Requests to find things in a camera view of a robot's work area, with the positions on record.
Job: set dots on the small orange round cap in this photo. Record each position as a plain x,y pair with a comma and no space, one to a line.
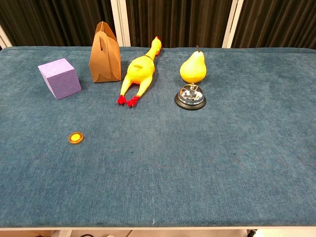
76,137

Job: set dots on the blue cloth table cover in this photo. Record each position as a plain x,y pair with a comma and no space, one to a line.
172,160

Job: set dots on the yellow rubber chicken toy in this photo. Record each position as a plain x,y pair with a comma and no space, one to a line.
140,71

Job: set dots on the yellow pear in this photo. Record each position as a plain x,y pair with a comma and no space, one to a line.
193,69

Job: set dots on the brown paper gable box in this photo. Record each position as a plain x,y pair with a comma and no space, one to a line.
103,64

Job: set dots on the dark pleated curtain panel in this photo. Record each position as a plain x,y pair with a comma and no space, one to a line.
276,22
49,22
177,22

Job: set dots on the purple foam cube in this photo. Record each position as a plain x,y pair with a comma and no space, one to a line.
61,79

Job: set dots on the white frame post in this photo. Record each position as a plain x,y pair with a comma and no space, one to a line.
121,24
5,39
232,24

